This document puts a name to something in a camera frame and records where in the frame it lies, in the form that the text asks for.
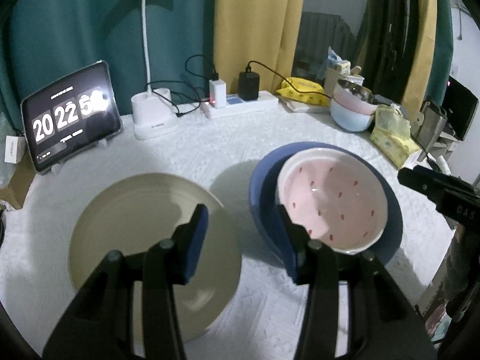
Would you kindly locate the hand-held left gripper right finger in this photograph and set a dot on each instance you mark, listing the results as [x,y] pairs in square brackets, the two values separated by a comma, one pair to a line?
[285,240]

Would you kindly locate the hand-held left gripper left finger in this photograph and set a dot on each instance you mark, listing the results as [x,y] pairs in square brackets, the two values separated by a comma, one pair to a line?
[197,243]

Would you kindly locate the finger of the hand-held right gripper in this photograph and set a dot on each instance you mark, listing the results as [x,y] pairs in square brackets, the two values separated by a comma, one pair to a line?
[431,183]

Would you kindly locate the large blue bowl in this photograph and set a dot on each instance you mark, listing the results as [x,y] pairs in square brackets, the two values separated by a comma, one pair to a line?
[262,195]

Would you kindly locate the cream plate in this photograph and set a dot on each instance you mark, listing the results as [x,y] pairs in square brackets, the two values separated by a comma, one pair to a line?
[150,213]

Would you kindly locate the pink dotted bowl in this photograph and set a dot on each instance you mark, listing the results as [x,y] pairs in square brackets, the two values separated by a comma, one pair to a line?
[330,202]

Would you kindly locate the yellow tissue pack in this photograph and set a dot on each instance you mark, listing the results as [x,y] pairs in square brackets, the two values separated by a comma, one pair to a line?
[393,142]

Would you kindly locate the black monitor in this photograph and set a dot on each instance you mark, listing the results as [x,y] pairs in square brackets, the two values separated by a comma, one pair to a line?
[463,108]

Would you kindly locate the dark blue case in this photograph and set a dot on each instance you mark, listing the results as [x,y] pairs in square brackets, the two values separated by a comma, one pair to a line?
[386,101]

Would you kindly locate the white tablecloth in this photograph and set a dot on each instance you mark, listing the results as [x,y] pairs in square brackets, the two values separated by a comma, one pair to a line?
[243,150]

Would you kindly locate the steel bowl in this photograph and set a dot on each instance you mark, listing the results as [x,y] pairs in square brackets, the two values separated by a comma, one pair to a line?
[356,90]

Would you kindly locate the white desk lamp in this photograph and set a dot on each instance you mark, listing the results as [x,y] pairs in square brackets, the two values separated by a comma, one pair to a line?
[153,120]

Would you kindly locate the clear tablet stand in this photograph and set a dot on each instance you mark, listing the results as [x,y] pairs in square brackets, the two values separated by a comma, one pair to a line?
[105,144]

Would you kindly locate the yellow curtain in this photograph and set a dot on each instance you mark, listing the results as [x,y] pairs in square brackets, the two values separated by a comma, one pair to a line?
[422,45]
[258,26]

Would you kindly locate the white power strip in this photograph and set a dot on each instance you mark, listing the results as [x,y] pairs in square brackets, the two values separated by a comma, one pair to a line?
[243,107]

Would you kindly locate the teal curtain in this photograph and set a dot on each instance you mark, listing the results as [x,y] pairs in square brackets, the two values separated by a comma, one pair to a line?
[67,26]
[444,45]

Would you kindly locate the white perforated basket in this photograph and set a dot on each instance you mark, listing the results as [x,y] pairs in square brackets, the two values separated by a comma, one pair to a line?
[332,80]

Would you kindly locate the yellow wipes packet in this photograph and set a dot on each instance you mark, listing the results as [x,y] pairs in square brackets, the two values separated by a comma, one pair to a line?
[303,90]

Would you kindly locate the white charger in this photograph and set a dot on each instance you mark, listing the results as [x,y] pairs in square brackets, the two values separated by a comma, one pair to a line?
[218,92]

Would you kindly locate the blue and white packet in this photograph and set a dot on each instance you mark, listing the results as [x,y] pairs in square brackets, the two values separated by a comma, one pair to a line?
[335,60]

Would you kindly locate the black charger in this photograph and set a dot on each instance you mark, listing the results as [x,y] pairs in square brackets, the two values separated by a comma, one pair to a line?
[249,86]

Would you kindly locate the tablet with clock display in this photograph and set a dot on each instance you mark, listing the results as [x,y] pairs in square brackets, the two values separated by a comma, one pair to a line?
[71,120]

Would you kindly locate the cardboard box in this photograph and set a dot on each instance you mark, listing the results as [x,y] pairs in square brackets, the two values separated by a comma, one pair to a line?
[18,187]

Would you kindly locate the small white box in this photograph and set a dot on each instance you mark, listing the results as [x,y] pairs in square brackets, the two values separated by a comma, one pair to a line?
[15,150]

